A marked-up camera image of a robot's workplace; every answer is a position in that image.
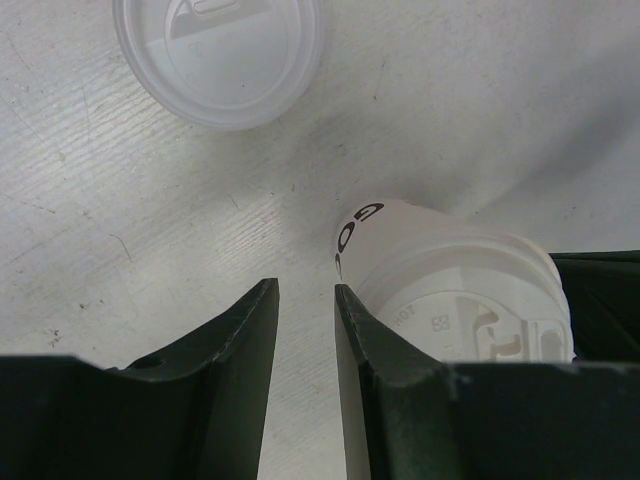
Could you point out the translucent plastic lid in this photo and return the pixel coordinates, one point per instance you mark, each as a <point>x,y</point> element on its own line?
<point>529,322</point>
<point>229,65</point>

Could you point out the white paper cup with text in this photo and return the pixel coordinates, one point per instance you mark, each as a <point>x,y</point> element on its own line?
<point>380,250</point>

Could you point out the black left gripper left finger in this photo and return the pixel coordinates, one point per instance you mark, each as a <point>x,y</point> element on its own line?
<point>196,408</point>

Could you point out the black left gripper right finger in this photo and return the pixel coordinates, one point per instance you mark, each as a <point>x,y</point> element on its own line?
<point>393,399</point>

